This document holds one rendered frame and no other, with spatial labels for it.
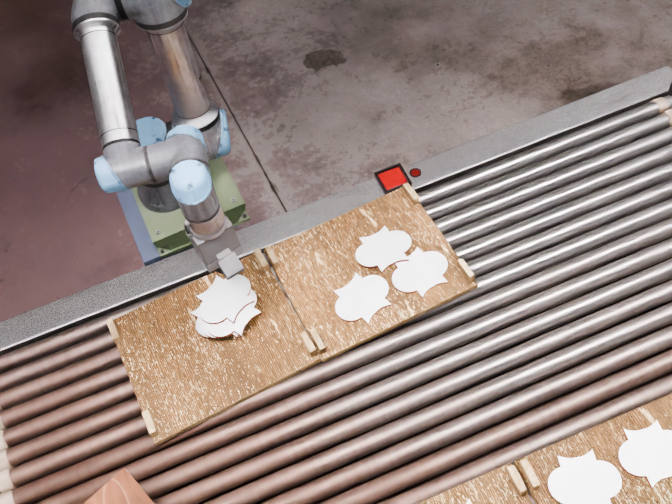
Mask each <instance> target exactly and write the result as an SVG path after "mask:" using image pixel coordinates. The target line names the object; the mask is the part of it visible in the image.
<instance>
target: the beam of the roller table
mask: <svg viewBox="0 0 672 504"><path fill-rule="evenodd" d="M671 82H672V69H671V68H670V67H669V66H665V67H662V68H660V69H657V70H655V71H652V72H649V73H647V74H644V75H642V76H639V77H636V78H634V79H631V80H629V81H626V82H623V83H621V84H618V85H616V86H613V87H610V88H608V89H605V90H603V91H600V92H597V93H595V94H592V95H590V96H587V97H584V98H582V99H579V100H577V101H574V102H571V103H569V104H566V105H564V106H561V107H558V108H556V109H553V110H551V111H548V112H545V113H543V114H540V115H538V116H535V117H532V118H530V119H527V120H525V121H522V122H519V123H517V124H514V125H512V126H509V127H506V128H504V129H501V130H499V131H496V132H493V133H491V134H488V135H486V136H483V137H480V138H478V139H475V140H473V141H470V142H467V143H465V144H462V145H460V146H457V147H454V148H452V149H449V150H447V151H444V152H441V153H439V154H436V155H434V156H431V157H428V158H426V159H423V160H421V161H418V162H415V163H413V164H410V165H408V166H405V167H403V169H404V170H405V172H406V174H407V175H408V177H409V179H410V180H411V182H412V186H411V187H412V188H413V189H414V190H415V191H416V193H419V192H422V191H424V190H427V189H429V188H432V187H434V186H437V185H439V184H442V183H445V182H447V181H450V180H452V179H455V178H457V177H460V176H463V175H465V174H468V173H470V172H473V171H475V170H478V169H480V168H483V167H486V166H488V165H491V164H493V163H496V162H498V161H501V160H504V159H506V158H509V157H511V156H514V155H516V154H519V153H521V152H524V151H527V150H529V149H532V148H534V147H537V146H539V145H542V144H545V143H547V142H550V141H552V140H555V139H557V138H560V137H563V136H565V135H568V134H570V133H573V132H575V131H578V130H580V129H583V128H586V127H588V126H591V125H593V124H596V123H598V122H601V121H604V120H606V119H609V118H611V117H614V116H616V115H619V114H621V113H624V112H627V111H629V110H632V109H634V108H637V107H639V106H642V105H645V104H647V103H649V102H650V101H651V100H654V99H656V98H659V97H665V96H667V93H668V90H669V87H670V84H671ZM413 168H418V169H420V170H421V175H420V176H419V177H412V176H410V174H409V172H410V170H411V169H413ZM384 195H385V194H384V192H383V191H382V189H381V187H380V186H379V184H378V182H377V180H376V179H375V178H374V179H371V180H369V181H366V182H363V183H361V184H358V185H356V186H353V187H350V188H348V189H345V190H343V191H340V192H337V193H335V194H332V195H330V196H327V197H324V198H322V199H319V200H317V201H314V202H311V203H309V204H306V205H304V206H301V207H298V208H296V209H293V210H291V211H288V212H285V213H283V214H280V215H278V216H275V217H272V218H270V219H267V220H265V221H262V222H259V223H257V224H254V225H252V226H249V227H246V228H244V229H241V230H239V231H236V235H237V237H238V240H239V243H240V245H241V248H242V250H243V254H241V255H239V256H238V258H239V260H240V259H242V258H244V257H247V256H249V255H251V254H253V253H254V250H256V249H258V248H259V249H260V250H261V252H262V254H263V253H265V252H264V250H265V247H267V246H269V245H270V246H274V245H276V244H278V243H280V242H282V241H285V240H287V239H289V238H291V237H293V236H296V235H298V234H300V233H302V232H304V231H307V230H309V229H311V228H313V227H315V226H318V225H320V224H322V223H324V222H326V221H329V220H331V219H333V218H335V217H337V216H340V215H342V214H344V213H346V212H348V211H351V210H353V209H355V208H357V207H359V206H362V205H364V204H366V203H368V202H370V201H373V200H375V199H377V198H379V197H381V196H384ZM215 271H216V270H214V271H212V272H211V273H213V272H215ZM211 273H209V271H208V270H207V268H206V267H205V265H204V264H203V263H202V261H201V260H200V258H199V257H198V255H197V254H196V252H195V250H194V248H192V249H189V250H187V251H184V252H181V253H179V254H176V255H174V256H171V257H168V258H166V259H163V260H161V261H158V262H155V263H153V264H150V265H148V266H145V267H142V268H140V269H137V270H135V271H132V272H129V273H127V274H124V275H122V276H119V277H116V278H114V279H111V280H109V281H106V282H103V283H101V284H98V285H96V286H93V287H90V288H88V289H85V290H83V291H80V292H77V293H75V294H72V295H70V296H67V297H64V298H62V299H59V300H57V301H54V302H51V303H49V304H46V305H44V306H41V307H38V308H36V309H33V310H30V311H28V312H25V313H23V314H20V315H17V316H15V317H12V318H10V319H7V320H4V321H2V322H0V356H1V355H4V354H6V353H9V352H11V351H14V350H17V349H19V348H22V347H24V346H27V345H29V344H32V343H35V342H37V341H40V340H42V339H45V338H47V337H50V336H52V335H55V334H58V333H60V332H63V331H65V330H68V329H70V328H73V327H76V326H78V325H81V324H83V323H86V322H88V321H91V320H93V319H96V318H99V317H101V316H104V315H106V314H109V313H111V312H114V311H117V310H119V309H122V308H124V307H127V306H129V305H132V304H135V303H137V302H140V301H142V300H145V299H147V298H150V297H152V296H155V295H158V294H160V293H163V292H165V291H168V290H170V289H173V288H176V287H178V286H181V285H183V284H186V283H188V282H191V281H193V280H196V279H199V278H201V277H204V276H206V275H209V274H211Z"/></svg>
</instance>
